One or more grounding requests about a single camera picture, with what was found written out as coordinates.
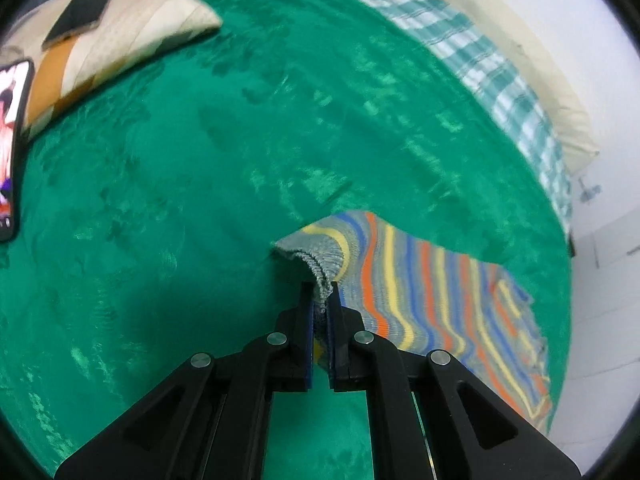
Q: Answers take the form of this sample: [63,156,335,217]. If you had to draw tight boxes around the striped knitted small garment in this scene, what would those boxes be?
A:
[272,211,553,433]

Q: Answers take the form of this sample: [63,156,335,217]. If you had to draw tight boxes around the green white checkered bedsheet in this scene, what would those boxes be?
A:
[325,0,573,233]

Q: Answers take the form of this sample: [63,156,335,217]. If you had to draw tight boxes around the smartphone with lit screen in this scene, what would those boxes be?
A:
[0,58,35,243]

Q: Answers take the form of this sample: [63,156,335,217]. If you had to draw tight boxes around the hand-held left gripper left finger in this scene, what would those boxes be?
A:
[54,281,315,480]

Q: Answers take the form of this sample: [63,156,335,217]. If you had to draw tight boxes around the cream patterned pillow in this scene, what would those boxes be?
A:
[0,0,223,142]

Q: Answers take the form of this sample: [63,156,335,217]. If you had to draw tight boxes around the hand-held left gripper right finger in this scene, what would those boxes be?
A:
[329,281,582,480]

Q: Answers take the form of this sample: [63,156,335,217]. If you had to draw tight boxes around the green plush blanket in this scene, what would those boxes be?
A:
[0,0,573,480]

